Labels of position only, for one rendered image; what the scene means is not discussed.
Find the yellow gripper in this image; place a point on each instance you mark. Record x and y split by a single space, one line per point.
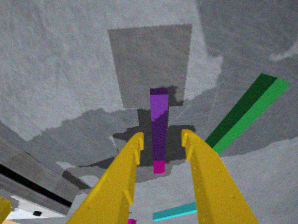
218 199

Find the turquoise rod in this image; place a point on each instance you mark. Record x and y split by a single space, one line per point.
175 212

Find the magenta rod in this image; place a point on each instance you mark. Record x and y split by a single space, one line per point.
131 221
159 167

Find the purple rod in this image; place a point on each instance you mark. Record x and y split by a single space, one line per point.
159 110

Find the green rod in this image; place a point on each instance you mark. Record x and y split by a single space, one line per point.
261 94

